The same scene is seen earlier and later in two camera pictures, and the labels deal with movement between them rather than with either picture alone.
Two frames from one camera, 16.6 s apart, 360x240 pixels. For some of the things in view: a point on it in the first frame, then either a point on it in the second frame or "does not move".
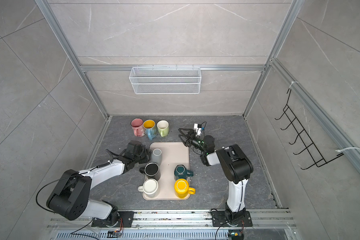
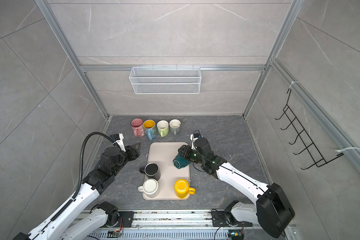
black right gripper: [188, 138] to [186, 154]
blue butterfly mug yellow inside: [150, 128] does not move
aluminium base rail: [175, 224] does not move
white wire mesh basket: [165, 80] does not move
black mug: [151, 170] does not move
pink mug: [137, 124] does not move
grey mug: [156, 156] to [174, 124]
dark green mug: [181, 172] to [179, 161]
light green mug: [163, 127] does not move
